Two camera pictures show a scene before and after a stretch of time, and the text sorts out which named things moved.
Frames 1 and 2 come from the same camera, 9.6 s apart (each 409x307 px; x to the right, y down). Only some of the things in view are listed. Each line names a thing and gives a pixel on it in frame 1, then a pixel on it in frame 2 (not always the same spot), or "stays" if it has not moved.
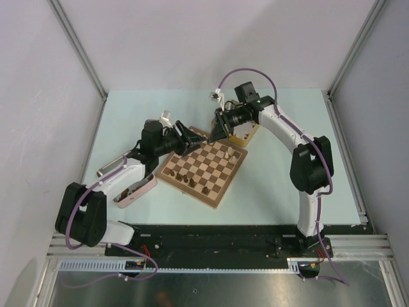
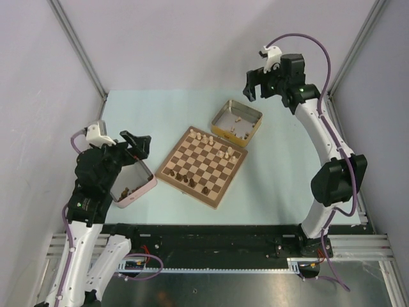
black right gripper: x=223 y=127 to x=255 y=78
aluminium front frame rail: x=366 y=246 stays
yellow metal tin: x=242 y=132 stays
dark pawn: x=179 y=177 stays
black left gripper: x=193 y=138 to x=139 y=143
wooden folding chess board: x=206 y=173 stays
